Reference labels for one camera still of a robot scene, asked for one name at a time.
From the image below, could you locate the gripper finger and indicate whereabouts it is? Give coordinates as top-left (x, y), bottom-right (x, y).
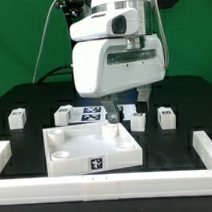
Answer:
top-left (136, 85), bottom-right (151, 114)
top-left (101, 95), bottom-right (120, 124)

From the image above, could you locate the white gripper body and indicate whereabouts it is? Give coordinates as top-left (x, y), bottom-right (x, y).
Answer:
top-left (73, 35), bottom-right (166, 98)

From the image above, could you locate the white square table top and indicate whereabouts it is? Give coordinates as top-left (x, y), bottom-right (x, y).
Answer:
top-left (43, 122), bottom-right (143, 177)

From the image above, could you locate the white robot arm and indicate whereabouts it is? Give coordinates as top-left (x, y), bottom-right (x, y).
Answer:
top-left (70, 0), bottom-right (169, 124)

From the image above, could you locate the paper sheet with markers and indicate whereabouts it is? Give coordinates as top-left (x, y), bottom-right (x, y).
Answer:
top-left (70, 104), bottom-right (135, 124)

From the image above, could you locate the black cable bundle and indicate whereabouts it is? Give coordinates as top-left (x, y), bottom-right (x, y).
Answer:
top-left (36, 63), bottom-right (75, 85)

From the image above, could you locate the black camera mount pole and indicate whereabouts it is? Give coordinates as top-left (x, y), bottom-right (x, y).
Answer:
top-left (55, 0), bottom-right (91, 18)

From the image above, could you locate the grey cable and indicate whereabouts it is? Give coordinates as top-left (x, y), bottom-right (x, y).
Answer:
top-left (28, 0), bottom-right (66, 84)

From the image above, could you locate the white U-shaped boundary wall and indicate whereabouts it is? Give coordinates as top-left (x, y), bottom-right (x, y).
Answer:
top-left (0, 131), bottom-right (212, 206)

